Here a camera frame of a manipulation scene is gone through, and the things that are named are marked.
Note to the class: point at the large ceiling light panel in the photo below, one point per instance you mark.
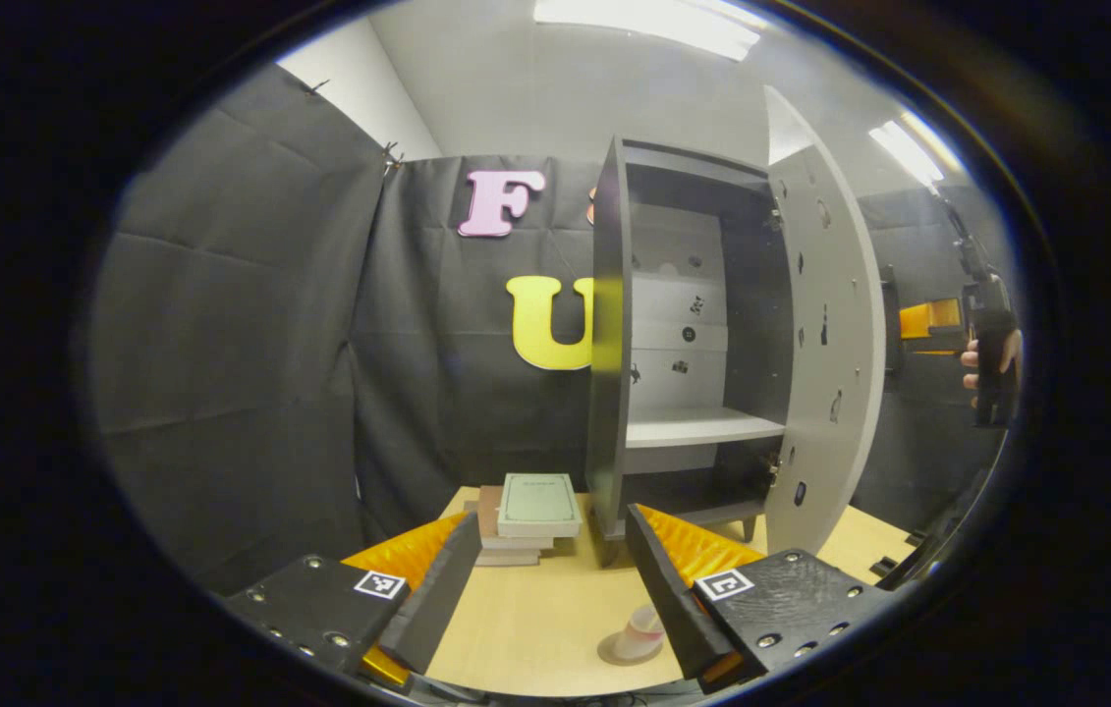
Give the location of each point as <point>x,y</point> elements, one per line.
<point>648,25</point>

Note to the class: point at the brown book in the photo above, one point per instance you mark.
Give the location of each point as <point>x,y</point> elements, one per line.
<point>488,516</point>

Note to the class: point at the grey cabinet shelf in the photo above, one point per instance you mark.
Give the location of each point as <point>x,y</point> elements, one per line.
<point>697,427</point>

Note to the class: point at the grey book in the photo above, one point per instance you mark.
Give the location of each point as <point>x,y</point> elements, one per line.
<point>506,558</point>

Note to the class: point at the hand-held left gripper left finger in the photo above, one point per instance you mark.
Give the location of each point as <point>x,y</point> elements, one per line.
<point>437,599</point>

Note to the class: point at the clear plastic bottle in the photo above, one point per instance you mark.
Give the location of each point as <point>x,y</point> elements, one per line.
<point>645,633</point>

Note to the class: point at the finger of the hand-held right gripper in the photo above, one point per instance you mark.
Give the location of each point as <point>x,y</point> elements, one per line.
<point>928,324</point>

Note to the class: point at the black table clamp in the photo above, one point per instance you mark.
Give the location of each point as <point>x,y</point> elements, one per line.
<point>884,567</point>

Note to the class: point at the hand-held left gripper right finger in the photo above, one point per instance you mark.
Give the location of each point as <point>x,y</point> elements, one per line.
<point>673,599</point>

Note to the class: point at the black backdrop cloth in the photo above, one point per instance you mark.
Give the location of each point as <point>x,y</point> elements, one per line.
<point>241,344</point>

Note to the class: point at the metal door hinge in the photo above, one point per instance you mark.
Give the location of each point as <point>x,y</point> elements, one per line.
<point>774,216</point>
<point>771,469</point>

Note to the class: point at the round brown coaster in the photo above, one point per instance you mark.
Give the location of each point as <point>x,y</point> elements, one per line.
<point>619,653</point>

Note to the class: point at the grey cabinet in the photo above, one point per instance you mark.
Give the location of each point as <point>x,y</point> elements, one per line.
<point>609,393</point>

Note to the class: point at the small ceiling light panel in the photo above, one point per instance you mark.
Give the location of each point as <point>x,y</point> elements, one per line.
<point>907,147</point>

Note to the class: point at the green book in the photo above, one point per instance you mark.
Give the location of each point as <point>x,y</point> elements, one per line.
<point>537,503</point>

